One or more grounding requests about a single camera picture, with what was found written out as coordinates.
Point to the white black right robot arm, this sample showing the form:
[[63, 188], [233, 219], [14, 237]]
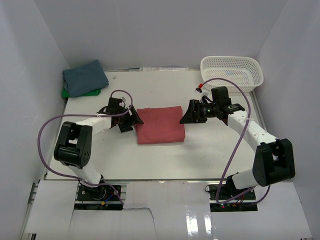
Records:
[[274, 158]]

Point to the red t shirt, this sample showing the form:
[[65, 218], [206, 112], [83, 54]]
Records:
[[160, 126]]

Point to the folded blue t shirt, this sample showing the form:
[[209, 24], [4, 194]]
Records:
[[85, 78]]

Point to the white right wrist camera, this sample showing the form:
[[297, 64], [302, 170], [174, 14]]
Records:
[[202, 93]]

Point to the white perforated plastic basket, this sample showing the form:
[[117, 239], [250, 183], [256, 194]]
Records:
[[245, 72]]

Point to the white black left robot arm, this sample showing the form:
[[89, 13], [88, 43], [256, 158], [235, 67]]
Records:
[[74, 144]]

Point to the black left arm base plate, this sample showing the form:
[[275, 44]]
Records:
[[102, 198]]

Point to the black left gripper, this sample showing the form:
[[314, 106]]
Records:
[[132, 120]]

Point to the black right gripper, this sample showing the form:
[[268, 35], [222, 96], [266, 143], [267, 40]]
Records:
[[191, 117]]

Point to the folded green t shirt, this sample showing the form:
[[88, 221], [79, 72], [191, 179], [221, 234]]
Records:
[[65, 94]]

